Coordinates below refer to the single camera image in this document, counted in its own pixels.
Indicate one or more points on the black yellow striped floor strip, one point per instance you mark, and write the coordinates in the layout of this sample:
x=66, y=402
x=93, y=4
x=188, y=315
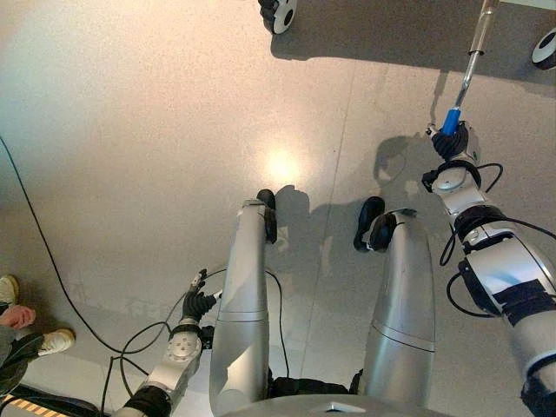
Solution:
x=39, y=406

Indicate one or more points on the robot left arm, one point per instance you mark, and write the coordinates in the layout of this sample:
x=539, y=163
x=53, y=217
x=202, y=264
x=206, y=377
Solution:
x=171, y=369

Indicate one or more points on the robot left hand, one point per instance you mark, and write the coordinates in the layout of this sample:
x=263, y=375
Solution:
x=196, y=302

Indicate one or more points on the robot left dark foot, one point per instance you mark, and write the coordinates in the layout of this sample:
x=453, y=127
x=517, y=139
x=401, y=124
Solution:
x=266, y=199

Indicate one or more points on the robot right dark foot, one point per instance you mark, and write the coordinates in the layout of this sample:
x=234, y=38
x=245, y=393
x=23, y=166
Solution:
x=367, y=219

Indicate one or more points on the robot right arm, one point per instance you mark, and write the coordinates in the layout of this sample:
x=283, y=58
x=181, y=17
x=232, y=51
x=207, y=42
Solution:
x=495, y=260

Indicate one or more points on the person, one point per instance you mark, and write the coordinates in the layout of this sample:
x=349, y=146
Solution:
x=21, y=326

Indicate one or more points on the robot silver leg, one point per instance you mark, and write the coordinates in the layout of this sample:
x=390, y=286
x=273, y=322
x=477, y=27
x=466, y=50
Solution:
x=401, y=308
x=243, y=313

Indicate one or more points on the robot silver torso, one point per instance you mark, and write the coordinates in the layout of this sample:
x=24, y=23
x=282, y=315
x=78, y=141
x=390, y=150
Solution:
x=330, y=406

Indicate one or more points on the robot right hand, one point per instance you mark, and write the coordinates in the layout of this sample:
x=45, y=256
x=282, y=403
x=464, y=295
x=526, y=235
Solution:
x=452, y=143

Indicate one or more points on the robot left silver leg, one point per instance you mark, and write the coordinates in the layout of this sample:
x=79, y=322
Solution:
x=243, y=313

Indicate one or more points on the robot right silver leg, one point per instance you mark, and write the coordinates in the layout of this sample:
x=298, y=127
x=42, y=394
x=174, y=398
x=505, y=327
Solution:
x=401, y=308

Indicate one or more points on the white bed caster wheel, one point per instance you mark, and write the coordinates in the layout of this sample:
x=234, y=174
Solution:
x=545, y=48
x=280, y=13

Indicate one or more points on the robot dark foot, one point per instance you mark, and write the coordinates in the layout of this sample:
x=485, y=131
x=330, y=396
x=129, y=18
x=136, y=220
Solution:
x=367, y=219
x=266, y=199

